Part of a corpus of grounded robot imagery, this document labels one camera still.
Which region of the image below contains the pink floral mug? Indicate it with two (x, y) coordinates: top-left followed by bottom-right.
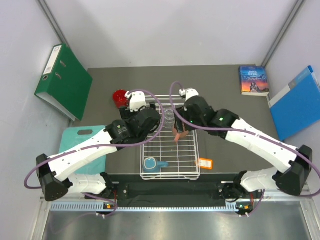
(172, 126), (189, 143)

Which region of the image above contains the red mug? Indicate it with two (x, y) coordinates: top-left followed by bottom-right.
(112, 89), (129, 109)

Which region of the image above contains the blue mug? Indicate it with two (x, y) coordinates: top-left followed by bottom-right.
(142, 157), (169, 173)

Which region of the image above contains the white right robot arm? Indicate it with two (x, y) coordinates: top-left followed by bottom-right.
(174, 96), (313, 198)

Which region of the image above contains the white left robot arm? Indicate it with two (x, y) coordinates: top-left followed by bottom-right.
(35, 102), (161, 202)

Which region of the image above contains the clear glass right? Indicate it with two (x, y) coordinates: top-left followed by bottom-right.
(164, 107), (176, 128)

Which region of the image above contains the orange tag card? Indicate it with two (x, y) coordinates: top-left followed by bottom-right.
(195, 158), (214, 170)

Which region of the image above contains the teal shirt folding board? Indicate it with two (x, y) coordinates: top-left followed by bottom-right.
(58, 125), (110, 176)

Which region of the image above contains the Jane Eyre paperback book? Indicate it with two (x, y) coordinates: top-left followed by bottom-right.
(238, 65), (270, 97)

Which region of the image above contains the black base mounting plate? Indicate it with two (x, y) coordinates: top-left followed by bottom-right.
(84, 172), (261, 202)

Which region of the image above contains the green lever arch binder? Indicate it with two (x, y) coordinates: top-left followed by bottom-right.
(34, 44), (93, 122)

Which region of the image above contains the blue folder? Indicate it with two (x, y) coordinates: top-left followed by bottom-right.
(268, 65), (320, 141)

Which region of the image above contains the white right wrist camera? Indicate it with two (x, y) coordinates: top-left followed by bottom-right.
(179, 88), (199, 101)

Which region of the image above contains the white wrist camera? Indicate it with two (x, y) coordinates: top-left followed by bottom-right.
(124, 91), (147, 113)
(179, 88), (199, 101)

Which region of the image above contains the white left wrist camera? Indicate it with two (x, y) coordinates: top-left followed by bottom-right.
(124, 91), (147, 113)

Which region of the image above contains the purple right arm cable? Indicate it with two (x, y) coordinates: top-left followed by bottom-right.
(169, 81), (320, 218)

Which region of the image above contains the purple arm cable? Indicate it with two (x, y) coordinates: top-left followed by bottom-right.
(23, 89), (165, 218)
(169, 81), (320, 218)

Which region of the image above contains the white wire dish rack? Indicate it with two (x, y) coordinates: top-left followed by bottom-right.
(140, 95), (201, 181)

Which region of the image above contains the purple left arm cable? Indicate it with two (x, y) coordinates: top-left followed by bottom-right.
(23, 89), (165, 218)

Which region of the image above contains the aluminium rail frame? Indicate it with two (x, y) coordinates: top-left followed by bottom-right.
(37, 178), (316, 240)

